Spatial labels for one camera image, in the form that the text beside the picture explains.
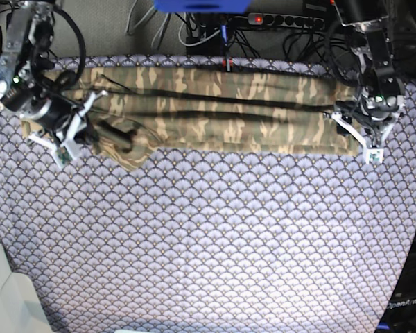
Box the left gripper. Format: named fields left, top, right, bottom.
left=324, top=93, right=405, bottom=164

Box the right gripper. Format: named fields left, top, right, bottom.
left=1, top=86, right=108, bottom=169

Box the camouflage T-shirt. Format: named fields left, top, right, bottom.
left=20, top=65, right=363, bottom=173

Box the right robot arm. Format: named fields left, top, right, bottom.
left=0, top=1, right=107, bottom=168

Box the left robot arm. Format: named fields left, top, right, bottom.
left=324, top=1, right=405, bottom=164

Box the purple fan-pattern tablecloth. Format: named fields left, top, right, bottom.
left=0, top=53, right=416, bottom=333

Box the black OpenArm base box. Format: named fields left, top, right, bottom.
left=375, top=234, right=416, bottom=332

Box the red and black clamp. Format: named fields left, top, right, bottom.
left=223, top=57, right=233, bottom=73

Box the light grey plastic furniture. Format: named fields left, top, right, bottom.
left=0, top=242, right=52, bottom=332

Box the black power strip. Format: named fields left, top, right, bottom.
left=247, top=12, right=325, bottom=31

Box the blue mount bracket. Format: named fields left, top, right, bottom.
left=154, top=0, right=251, bottom=14

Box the blue clamp handle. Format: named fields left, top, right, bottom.
left=220, top=24, right=228, bottom=57

